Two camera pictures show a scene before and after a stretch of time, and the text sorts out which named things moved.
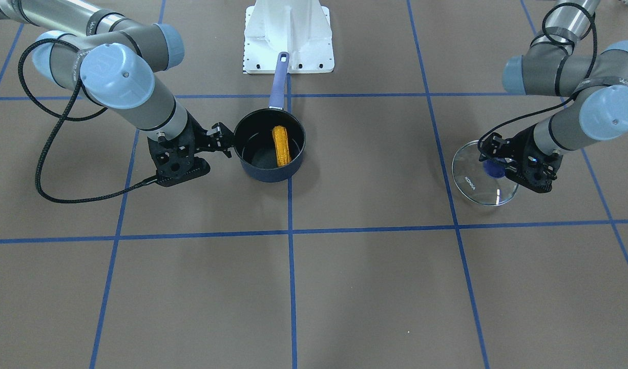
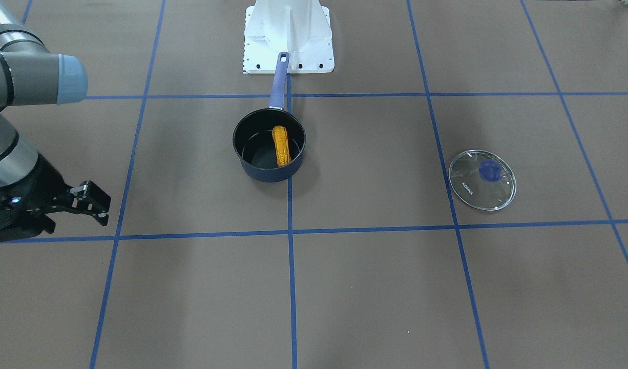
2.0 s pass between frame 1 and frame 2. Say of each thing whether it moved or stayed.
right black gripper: moved
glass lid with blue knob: stayed
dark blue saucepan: stayed
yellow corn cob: stayed
